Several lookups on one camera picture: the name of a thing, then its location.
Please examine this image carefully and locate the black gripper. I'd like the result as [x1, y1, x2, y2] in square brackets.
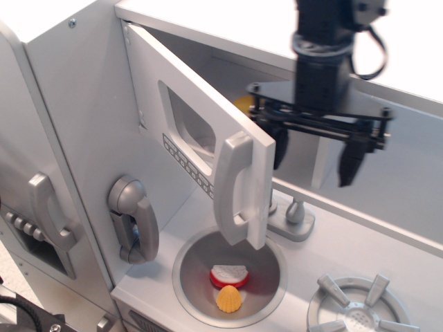
[247, 60, 394, 187]

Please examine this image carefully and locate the silver microwave door handle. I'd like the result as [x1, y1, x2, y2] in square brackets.
[213, 130, 255, 246]

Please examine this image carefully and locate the grey toy microwave door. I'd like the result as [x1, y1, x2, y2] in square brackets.
[122, 22, 275, 249]

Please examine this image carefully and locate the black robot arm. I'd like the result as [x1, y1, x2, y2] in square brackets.
[246, 1, 393, 187]

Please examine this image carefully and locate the yellow toy food in microwave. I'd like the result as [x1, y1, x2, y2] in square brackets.
[233, 95, 264, 116]

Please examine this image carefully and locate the grey toy faucet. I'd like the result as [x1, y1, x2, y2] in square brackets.
[267, 193, 316, 242]

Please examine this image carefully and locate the round metal sink bowl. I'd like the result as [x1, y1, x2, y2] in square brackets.
[172, 227, 287, 329]

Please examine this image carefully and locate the red white toy fruit slice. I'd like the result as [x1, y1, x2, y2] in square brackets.
[210, 265, 250, 288]

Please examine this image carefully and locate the grey toy stove burner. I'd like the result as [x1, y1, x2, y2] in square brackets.
[307, 274, 420, 331]

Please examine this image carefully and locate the yellow toy corn piece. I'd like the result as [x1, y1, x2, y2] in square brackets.
[216, 285, 243, 313]

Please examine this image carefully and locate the grey toy fridge door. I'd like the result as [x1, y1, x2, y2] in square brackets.
[1, 24, 122, 331]

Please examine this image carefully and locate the grey ice dispenser panel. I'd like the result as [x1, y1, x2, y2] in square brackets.
[1, 205, 75, 279]

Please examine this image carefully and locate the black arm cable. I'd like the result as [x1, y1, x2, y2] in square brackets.
[348, 24, 388, 81]

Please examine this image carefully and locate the silver fridge door handle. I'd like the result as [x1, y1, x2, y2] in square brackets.
[28, 172, 77, 252]

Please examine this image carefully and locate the silver lower door handle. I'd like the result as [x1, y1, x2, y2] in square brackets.
[96, 316, 112, 332]

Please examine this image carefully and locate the black mount lower left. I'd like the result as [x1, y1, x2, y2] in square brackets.
[1, 285, 69, 331]

